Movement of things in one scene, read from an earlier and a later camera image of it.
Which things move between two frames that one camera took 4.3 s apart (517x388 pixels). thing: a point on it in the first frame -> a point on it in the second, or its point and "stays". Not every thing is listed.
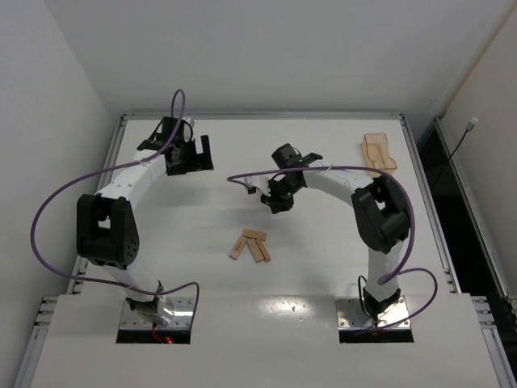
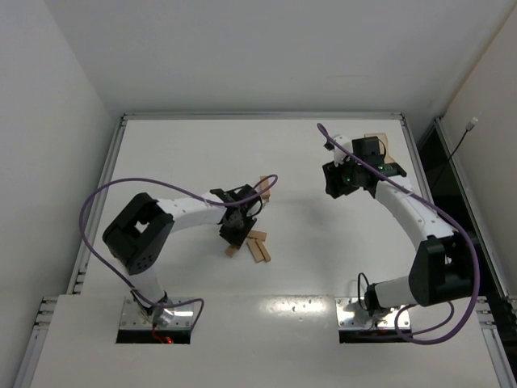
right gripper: x=279 y=200 -> x=332 y=183
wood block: x=255 y=250 stays
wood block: x=254 y=234 stays
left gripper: x=198 y=158 -> x=238 y=233
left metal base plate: x=182 y=308 stays
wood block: x=263 y=250 stays
